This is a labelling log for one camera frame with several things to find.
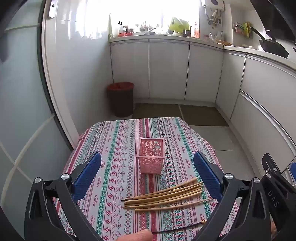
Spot white tall cabinet door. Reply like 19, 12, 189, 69
44, 0, 114, 149

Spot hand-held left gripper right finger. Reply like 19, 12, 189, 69
193, 151, 275, 241

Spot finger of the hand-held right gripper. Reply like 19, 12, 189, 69
288, 162, 296, 186

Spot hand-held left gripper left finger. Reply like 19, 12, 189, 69
24, 152, 102, 241

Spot person's left hand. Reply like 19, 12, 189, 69
116, 229, 153, 241

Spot pink perforated utensil holder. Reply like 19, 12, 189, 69
136, 137, 165, 174

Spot colourful snack packets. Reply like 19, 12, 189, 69
233, 22, 251, 39

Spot patterned red green tablecloth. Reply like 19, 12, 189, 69
52, 117, 241, 241

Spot black chopstick with gold band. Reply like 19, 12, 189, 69
150, 220, 207, 233

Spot white water heater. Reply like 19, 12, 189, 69
205, 0, 226, 11

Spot pile of bamboo chopsticks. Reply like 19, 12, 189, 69
121, 177, 213, 212

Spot black wok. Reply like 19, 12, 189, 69
251, 27, 289, 58

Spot brown trash bin red liner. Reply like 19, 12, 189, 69
106, 82, 135, 118

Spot dark green floor mat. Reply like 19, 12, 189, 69
133, 103, 183, 120
180, 105, 229, 127

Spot yellow green bag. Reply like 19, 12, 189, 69
169, 17, 190, 34

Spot white kitchen base cabinets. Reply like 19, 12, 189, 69
110, 38, 296, 176

